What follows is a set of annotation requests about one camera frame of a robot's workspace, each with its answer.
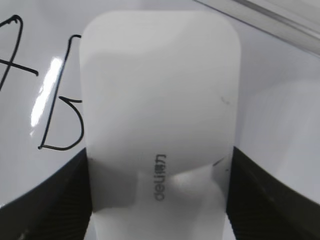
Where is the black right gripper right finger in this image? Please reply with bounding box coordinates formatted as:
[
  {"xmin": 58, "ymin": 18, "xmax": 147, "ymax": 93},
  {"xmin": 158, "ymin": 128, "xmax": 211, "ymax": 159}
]
[{"xmin": 226, "ymin": 147, "xmax": 320, "ymax": 240}]

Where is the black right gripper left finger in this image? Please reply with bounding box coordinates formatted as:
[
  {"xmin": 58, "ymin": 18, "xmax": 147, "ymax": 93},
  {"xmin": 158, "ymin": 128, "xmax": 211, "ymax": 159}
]
[{"xmin": 0, "ymin": 148, "xmax": 93, "ymax": 240}]

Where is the grey framed whiteboard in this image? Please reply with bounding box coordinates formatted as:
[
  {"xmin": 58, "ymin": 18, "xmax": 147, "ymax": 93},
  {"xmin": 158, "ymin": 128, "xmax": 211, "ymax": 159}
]
[{"xmin": 0, "ymin": 0, "xmax": 320, "ymax": 205}]

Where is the white whiteboard eraser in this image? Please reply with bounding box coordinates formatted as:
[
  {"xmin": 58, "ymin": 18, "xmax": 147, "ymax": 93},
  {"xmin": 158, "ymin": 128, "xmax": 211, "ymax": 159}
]
[{"xmin": 79, "ymin": 10, "xmax": 241, "ymax": 240}]

